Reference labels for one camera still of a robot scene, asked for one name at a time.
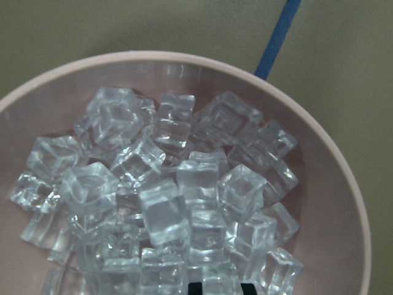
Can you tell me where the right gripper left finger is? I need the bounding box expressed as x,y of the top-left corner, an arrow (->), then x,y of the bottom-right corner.
187,282 -> 203,295

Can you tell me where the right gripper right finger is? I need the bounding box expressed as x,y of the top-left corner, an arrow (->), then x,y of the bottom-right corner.
241,283 -> 257,295

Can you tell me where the clear ice cubes pile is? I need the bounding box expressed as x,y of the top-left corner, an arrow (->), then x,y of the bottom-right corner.
10,87 -> 303,294

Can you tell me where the pink bowl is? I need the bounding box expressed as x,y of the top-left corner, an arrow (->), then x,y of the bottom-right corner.
1,51 -> 372,294

